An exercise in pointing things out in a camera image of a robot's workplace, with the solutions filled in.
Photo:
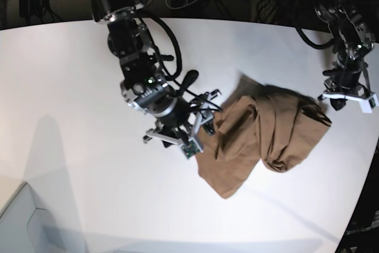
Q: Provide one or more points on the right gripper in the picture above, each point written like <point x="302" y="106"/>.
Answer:
<point x="177" y="120"/>

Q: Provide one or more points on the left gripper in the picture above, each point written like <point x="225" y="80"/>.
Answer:
<point x="346" y="80"/>

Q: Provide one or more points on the brown t-shirt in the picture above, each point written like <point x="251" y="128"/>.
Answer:
<point x="259" y="123"/>

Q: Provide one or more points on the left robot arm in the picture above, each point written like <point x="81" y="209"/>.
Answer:
<point x="351" y="41"/>

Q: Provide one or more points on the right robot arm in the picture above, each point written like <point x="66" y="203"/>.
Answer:
<point x="150" y="60"/>

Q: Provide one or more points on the white box at table corner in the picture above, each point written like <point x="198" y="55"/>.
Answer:
<point x="24" y="226"/>

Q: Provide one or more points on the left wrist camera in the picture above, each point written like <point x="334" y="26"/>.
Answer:
<point x="368" y="104"/>

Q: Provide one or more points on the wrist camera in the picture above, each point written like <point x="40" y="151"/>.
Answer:
<point x="368" y="104"/>
<point x="192" y="148"/>

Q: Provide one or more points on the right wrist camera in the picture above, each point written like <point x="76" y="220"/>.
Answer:
<point x="192" y="148"/>

